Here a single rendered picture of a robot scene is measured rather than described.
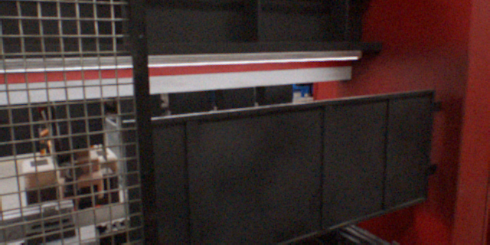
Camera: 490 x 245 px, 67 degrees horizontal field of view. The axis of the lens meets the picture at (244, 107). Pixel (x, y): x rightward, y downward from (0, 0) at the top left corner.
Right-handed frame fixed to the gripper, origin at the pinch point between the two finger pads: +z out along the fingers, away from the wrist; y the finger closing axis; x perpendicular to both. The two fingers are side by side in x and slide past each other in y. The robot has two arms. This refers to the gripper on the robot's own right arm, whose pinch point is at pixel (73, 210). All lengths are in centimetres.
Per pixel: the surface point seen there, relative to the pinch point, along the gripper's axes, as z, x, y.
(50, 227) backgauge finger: -5, -4, 66
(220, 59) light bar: -50, 49, 70
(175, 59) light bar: -50, 34, 71
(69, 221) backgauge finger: -6, 0, 65
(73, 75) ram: -50, 5, 52
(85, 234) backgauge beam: -1, 4, 66
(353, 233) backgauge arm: 14, 89, 77
